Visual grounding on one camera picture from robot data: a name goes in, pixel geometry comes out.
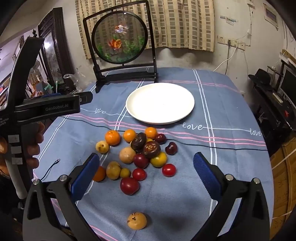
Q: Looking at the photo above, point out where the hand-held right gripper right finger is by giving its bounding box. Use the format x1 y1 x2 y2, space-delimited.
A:
185 152 271 241

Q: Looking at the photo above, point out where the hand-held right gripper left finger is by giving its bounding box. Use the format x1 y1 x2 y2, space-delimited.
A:
22 152 103 241

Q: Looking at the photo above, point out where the deep orange tangerine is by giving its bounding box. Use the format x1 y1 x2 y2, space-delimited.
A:
92 166 106 182

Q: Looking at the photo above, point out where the brown tan oval loquat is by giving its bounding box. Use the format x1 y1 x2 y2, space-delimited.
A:
106 161 122 180

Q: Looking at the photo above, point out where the yellow spotted loquat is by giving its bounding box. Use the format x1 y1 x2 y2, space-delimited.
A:
96 141 110 154

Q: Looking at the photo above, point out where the small red tomato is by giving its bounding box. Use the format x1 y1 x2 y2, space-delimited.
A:
162 164 176 177
132 168 147 181

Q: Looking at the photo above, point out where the large red plum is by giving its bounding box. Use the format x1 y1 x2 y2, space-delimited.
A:
120 177 140 195

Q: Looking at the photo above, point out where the tan round loquat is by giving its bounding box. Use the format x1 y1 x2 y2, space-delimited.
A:
119 147 136 164

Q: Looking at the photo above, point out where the yellow orange tomato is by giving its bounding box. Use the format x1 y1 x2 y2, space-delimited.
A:
150 152 167 168

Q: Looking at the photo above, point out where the dark red plum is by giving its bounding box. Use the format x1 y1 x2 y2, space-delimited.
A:
133 153 149 169

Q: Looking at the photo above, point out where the dark brown mangosteen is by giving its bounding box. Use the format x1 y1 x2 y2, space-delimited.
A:
131 133 147 151
143 141 161 159

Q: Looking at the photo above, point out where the tan loquat with dark marks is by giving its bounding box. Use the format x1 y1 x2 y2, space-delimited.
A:
127 212 147 230

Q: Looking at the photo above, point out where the white plate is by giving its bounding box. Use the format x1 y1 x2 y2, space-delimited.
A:
126 83 195 125

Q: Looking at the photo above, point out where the person's left hand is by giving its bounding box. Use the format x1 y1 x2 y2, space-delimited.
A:
0 122 45 179

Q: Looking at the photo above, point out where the pile of household clutter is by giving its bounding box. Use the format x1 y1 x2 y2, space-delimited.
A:
23 62 77 98

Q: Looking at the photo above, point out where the clear plastic bag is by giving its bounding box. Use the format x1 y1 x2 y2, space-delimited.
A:
63 74 81 91

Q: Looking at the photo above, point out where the blue checked tablecloth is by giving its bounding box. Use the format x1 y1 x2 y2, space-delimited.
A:
32 67 274 241

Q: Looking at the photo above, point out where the dark framed mirror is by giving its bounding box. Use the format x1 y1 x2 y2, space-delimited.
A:
38 7 74 91

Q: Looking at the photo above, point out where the round goldfish screen black stand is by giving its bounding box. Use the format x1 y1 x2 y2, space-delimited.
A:
83 0 159 93

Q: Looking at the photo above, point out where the black media stand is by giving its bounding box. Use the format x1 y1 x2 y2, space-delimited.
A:
251 79 296 153

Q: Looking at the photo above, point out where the black hat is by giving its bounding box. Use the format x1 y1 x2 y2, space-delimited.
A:
248 69 273 91

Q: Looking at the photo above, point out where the beige striped curtain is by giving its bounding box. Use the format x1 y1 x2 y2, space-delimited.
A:
75 0 215 59

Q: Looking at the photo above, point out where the computer monitor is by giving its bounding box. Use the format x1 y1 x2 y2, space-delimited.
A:
277 65 296 102

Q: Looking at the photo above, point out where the thin black looped cord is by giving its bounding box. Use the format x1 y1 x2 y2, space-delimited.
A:
40 159 61 181

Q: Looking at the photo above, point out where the long black cable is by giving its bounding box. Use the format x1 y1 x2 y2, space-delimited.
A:
59 115 269 151

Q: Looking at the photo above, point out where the white power cable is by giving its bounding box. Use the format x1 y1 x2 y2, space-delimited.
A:
212 46 236 72

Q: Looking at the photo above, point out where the wooden wall shelf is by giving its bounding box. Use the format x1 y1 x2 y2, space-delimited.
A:
279 49 296 63

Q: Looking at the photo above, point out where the white wall panel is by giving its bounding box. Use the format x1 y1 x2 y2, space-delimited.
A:
265 7 278 29

